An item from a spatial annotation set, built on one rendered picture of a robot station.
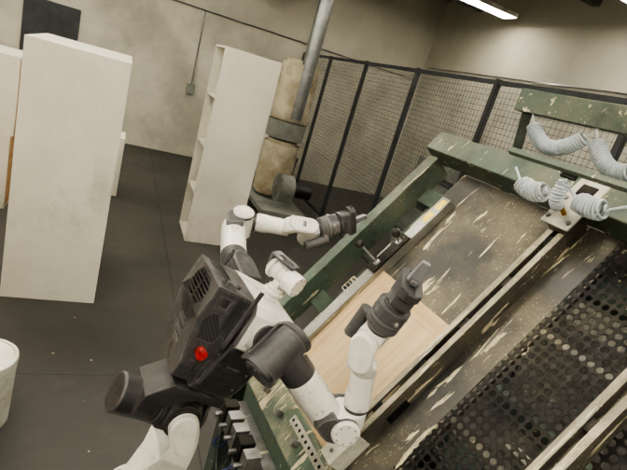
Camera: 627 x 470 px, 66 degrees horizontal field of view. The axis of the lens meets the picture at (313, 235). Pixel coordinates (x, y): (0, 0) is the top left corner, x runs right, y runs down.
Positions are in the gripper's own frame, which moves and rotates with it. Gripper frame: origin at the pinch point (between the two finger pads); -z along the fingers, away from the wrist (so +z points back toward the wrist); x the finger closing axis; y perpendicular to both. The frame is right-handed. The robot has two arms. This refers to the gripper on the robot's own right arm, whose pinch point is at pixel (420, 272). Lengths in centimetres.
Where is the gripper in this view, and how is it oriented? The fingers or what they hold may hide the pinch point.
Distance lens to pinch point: 115.3
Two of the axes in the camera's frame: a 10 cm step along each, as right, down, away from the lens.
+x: 1.9, -4.2, 8.9
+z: -4.4, 7.7, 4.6
